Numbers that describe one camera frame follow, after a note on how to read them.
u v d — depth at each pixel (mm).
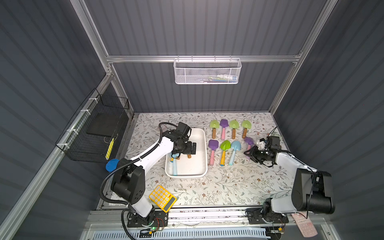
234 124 1121
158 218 723
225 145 991
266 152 682
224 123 1151
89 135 714
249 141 973
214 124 1119
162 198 788
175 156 936
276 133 1053
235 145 1000
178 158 926
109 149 677
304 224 709
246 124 1119
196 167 905
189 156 937
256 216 737
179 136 639
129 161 469
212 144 1018
